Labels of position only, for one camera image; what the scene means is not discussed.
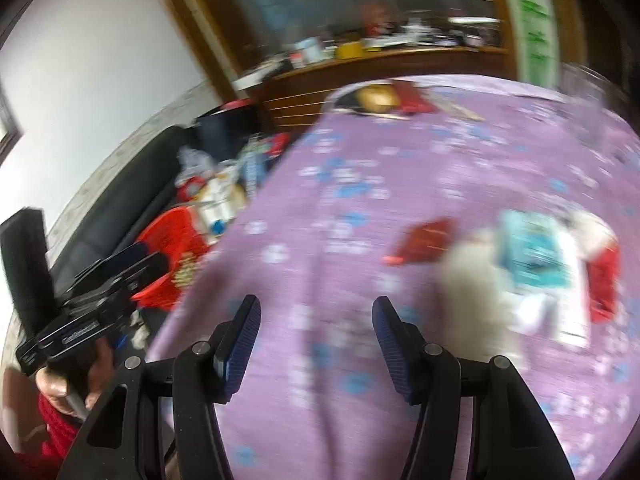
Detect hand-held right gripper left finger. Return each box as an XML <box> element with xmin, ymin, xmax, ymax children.
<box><xmin>59</xmin><ymin>294</ymin><xmax>262</xmax><ymax>480</ymax></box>

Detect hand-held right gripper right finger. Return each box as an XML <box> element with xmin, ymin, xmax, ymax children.
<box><xmin>372</xmin><ymin>296</ymin><xmax>576</xmax><ymax>480</ymax></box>

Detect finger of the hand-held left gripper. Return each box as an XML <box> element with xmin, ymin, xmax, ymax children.
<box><xmin>102</xmin><ymin>241</ymin><xmax>151</xmax><ymax>273</ymax></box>
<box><xmin>120</xmin><ymin>251</ymin><xmax>168</xmax><ymax>293</ymax></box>

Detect red plastic basket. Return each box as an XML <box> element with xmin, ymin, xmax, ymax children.
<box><xmin>131</xmin><ymin>208</ymin><xmax>211</xmax><ymax>309</ymax></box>

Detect dark red wrapper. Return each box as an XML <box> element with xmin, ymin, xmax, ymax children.
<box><xmin>382</xmin><ymin>217</ymin><xmax>458</xmax><ymax>266</ymax></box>

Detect white wrapper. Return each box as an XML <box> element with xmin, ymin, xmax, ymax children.
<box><xmin>510</xmin><ymin>240</ymin><xmax>596</xmax><ymax>347</ymax></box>

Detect teal packet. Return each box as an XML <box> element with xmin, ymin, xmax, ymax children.
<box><xmin>499</xmin><ymin>209</ymin><xmax>577</xmax><ymax>292</ymax></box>

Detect bright red wrapper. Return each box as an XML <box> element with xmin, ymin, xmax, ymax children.
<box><xmin>586</xmin><ymin>244</ymin><xmax>624</xmax><ymax>324</ymax></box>

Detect white tissue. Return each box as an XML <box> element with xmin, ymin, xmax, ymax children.
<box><xmin>569</xmin><ymin>209</ymin><xmax>617</xmax><ymax>261</ymax></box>

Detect person's left forearm red sleeve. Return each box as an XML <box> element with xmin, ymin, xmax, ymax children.
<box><xmin>0</xmin><ymin>392</ymin><xmax>83</xmax><ymax>480</ymax></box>

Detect person's left hand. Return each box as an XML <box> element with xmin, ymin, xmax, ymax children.
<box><xmin>35</xmin><ymin>337</ymin><xmax>119</xmax><ymax>419</ymax></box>

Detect black sofa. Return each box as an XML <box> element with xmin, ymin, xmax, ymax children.
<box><xmin>47</xmin><ymin>125</ymin><xmax>201</xmax><ymax>311</ymax></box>

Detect white thread spools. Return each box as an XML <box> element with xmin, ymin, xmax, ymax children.
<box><xmin>196</xmin><ymin>160</ymin><xmax>249</xmax><ymax>247</ymax></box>

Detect clear plastic bag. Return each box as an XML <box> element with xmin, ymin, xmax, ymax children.
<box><xmin>176</xmin><ymin>146</ymin><xmax>217</xmax><ymax>182</ymax></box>

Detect blue striped packets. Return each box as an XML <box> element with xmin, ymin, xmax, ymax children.
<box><xmin>239</xmin><ymin>134</ymin><xmax>292</xmax><ymax>197</ymax></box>

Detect black bag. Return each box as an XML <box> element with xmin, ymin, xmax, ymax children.
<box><xmin>194</xmin><ymin>102</ymin><xmax>267</xmax><ymax>162</ymax></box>

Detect stack of white papers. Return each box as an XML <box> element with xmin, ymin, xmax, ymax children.
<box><xmin>231</xmin><ymin>66</ymin><xmax>282</xmax><ymax>92</ymax></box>

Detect wooden cabinet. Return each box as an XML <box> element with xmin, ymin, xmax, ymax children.
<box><xmin>257</xmin><ymin>45</ymin><xmax>512</xmax><ymax>133</ymax></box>

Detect wooden chopsticks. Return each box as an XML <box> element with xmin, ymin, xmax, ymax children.
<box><xmin>434</xmin><ymin>94</ymin><xmax>487</xmax><ymax>122</ymax></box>

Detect yellow tape roll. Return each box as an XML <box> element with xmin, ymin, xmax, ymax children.
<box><xmin>357</xmin><ymin>84</ymin><xmax>399</xmax><ymax>114</ymax></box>

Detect red booklet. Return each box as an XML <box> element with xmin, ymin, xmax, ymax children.
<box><xmin>391</xmin><ymin>80</ymin><xmax>437</xmax><ymax>115</ymax></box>

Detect pale blue tin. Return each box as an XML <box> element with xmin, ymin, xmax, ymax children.
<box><xmin>291</xmin><ymin>37</ymin><xmax>327</xmax><ymax>69</ymax></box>

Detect clear drinking glass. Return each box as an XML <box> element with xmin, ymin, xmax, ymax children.
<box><xmin>559</xmin><ymin>62</ymin><xmax>622</xmax><ymax>150</ymax></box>

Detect wood framed mirror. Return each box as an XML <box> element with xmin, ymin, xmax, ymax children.
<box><xmin>142</xmin><ymin>0</ymin><xmax>586</xmax><ymax>103</ymax></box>

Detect green bamboo print panel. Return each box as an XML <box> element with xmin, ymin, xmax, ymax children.
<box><xmin>492</xmin><ymin>0</ymin><xmax>559</xmax><ymax>86</ymax></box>

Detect dark picture frame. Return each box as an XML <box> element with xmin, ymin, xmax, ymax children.
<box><xmin>0</xmin><ymin>80</ymin><xmax>25</xmax><ymax>168</ymax></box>

